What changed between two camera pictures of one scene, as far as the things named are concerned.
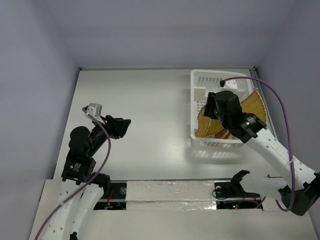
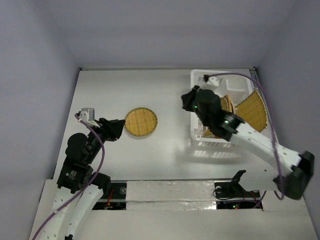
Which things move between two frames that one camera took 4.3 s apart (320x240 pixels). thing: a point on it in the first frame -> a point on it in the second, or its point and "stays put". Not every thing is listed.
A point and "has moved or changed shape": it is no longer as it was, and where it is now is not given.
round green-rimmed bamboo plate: [206, 125] -> [141, 121]
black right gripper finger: [210, 111] -> [188, 99]
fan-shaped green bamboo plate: [224, 134] has moved or changed shape
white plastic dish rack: [204, 81] stays put
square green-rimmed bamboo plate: [254, 105] stays put
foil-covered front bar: [170, 195] stays put
